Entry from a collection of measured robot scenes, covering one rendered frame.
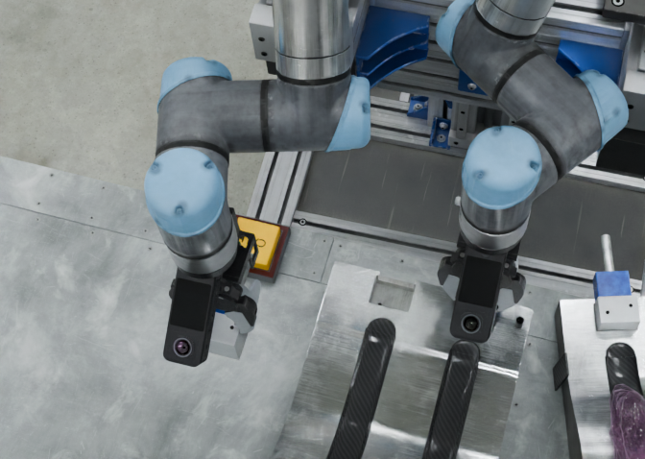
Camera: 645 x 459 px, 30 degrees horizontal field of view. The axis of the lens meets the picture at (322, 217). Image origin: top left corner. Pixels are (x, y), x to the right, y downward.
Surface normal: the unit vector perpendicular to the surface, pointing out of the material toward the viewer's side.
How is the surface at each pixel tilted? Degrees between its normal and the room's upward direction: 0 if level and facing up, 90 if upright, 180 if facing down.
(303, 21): 53
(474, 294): 30
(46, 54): 0
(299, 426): 21
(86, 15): 0
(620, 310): 0
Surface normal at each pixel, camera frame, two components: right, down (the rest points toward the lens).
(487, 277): -0.19, 0.07
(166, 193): -0.05, -0.44
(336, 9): 0.68, 0.32
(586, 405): -0.06, -0.80
